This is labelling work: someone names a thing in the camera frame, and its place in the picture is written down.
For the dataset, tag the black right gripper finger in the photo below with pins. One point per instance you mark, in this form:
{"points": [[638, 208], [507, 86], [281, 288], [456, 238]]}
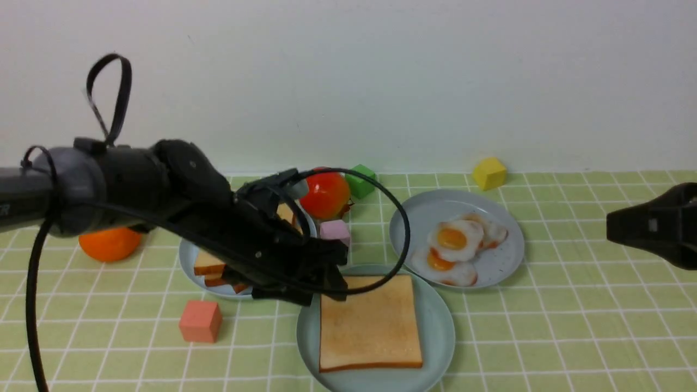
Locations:
{"points": [[664, 226]]}

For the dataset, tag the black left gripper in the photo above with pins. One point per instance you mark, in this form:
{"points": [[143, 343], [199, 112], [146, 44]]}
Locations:
{"points": [[242, 228]]}

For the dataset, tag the green checkered tablecloth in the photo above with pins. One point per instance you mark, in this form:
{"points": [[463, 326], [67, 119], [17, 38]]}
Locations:
{"points": [[580, 314]]}

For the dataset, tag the light blue bread plate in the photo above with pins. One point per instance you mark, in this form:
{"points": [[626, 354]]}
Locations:
{"points": [[187, 255]]}

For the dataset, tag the fried egg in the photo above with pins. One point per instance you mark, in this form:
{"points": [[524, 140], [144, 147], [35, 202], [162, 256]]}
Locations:
{"points": [[495, 233], [428, 264], [456, 240]]}

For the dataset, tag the yellow cube block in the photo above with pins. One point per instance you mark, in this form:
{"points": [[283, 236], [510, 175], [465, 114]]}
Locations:
{"points": [[490, 173]]}

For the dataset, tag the orange mandarin fruit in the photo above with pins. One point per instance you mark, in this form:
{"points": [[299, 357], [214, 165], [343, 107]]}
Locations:
{"points": [[110, 245]]}

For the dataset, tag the red tomato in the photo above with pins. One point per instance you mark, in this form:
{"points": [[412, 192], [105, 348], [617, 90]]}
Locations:
{"points": [[329, 196]]}

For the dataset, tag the pink cube block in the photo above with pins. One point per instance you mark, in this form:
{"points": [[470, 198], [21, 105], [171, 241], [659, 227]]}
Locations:
{"points": [[335, 230]]}

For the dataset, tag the grey-blue egg plate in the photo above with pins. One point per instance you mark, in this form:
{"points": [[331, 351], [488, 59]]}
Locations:
{"points": [[424, 211]]}

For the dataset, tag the toast slice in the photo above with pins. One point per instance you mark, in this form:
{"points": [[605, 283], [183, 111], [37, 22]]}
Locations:
{"points": [[377, 329], [208, 265], [239, 288], [214, 280]]}

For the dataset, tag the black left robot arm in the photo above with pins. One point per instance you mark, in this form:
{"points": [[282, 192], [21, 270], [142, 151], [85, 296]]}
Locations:
{"points": [[90, 187]]}

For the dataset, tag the salmon red cube block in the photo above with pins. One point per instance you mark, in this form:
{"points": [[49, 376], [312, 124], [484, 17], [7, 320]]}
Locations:
{"points": [[200, 321]]}

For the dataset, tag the teal empty serving plate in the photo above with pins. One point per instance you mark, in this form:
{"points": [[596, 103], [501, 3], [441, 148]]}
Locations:
{"points": [[436, 331]]}

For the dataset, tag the green cube block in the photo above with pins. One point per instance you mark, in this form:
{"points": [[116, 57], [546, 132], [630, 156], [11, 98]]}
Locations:
{"points": [[359, 187]]}

